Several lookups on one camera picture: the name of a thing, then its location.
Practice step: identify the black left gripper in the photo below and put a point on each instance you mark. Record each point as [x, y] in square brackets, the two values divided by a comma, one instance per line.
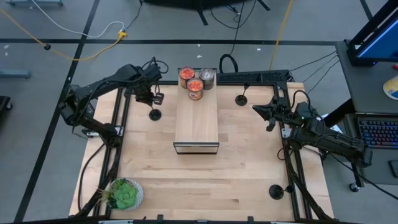
[147, 77]

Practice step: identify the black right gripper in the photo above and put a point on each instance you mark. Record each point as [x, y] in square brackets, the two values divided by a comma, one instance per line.
[287, 115]

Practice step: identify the black candlestick holder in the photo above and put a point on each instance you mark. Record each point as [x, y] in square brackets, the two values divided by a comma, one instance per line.
[155, 115]
[241, 100]
[276, 192]

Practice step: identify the metal tin candle orange wax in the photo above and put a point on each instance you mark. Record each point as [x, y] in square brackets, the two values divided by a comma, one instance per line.
[195, 87]
[186, 72]

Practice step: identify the metal tin candle grey wax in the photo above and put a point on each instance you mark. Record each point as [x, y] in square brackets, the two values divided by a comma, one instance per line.
[207, 74]

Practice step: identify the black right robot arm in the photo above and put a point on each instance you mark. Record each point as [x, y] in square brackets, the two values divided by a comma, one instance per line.
[335, 140]

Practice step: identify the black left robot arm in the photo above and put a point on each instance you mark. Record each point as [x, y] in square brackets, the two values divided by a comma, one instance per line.
[102, 82]

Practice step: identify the black perforated controller box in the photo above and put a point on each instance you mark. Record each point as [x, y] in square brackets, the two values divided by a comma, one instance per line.
[248, 77]

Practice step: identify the wooden box platform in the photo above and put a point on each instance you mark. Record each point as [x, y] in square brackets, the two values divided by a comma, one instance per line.
[196, 124]

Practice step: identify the white sheet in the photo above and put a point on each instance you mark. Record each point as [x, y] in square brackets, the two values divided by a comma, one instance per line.
[335, 127]

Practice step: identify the green succulent in white pot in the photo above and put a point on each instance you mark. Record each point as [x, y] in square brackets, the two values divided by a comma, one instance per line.
[124, 194]

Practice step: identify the grey computer cart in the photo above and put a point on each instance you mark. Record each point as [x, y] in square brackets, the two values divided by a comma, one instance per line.
[367, 87]

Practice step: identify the black stand base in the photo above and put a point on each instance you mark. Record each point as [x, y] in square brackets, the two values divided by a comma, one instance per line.
[199, 3]

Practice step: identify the black backlit keyboard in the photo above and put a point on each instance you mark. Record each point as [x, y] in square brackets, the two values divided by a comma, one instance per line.
[379, 133]

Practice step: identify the black floor puck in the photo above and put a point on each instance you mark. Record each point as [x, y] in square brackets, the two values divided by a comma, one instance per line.
[47, 46]

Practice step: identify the white yellow blue disc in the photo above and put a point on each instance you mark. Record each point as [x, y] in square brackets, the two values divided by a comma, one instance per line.
[392, 88]

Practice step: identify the black computer monitor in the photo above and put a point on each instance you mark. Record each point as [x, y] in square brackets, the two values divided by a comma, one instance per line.
[382, 43]

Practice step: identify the grey metal floor bar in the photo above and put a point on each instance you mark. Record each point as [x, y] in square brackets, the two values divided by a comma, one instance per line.
[14, 74]
[34, 2]

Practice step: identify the black floor object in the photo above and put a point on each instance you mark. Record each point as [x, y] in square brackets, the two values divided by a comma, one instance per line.
[3, 102]

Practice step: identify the black aluminium table frame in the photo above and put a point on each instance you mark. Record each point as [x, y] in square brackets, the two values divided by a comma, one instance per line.
[171, 82]

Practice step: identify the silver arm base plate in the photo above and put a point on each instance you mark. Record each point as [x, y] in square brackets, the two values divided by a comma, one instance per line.
[285, 133]

